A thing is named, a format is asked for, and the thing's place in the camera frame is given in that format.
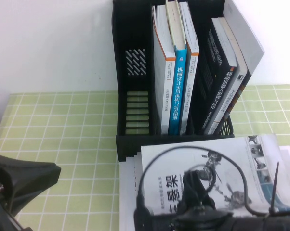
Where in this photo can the black cover robotics book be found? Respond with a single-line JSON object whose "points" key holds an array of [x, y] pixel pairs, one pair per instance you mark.
{"points": [[222, 96]]}

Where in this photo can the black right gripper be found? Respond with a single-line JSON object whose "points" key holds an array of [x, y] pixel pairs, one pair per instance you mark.
{"points": [[200, 202]]}

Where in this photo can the blue spine hardcover book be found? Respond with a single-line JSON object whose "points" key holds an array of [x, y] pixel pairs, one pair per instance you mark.
{"points": [[176, 96]]}

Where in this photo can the black plastic book holder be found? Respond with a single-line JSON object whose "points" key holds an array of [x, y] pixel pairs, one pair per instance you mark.
{"points": [[133, 36]]}

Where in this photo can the tall thin white book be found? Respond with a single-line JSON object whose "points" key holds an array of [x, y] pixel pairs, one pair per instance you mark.
{"points": [[243, 31]]}

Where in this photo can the white car suspension book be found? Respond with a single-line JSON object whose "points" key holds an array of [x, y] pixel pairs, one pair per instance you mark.
{"points": [[231, 154]]}

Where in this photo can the grey spine colourful book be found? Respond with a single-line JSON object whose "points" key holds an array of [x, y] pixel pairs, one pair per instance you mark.
{"points": [[233, 98]]}

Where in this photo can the white book orange band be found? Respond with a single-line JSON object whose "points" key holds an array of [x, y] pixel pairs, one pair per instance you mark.
{"points": [[190, 79], [169, 96]]}

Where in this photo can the white book red title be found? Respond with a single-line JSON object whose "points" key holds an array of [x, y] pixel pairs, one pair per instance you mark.
{"points": [[137, 173]]}

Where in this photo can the green checked tablecloth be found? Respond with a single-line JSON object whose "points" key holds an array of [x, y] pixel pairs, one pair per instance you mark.
{"points": [[51, 132]]}

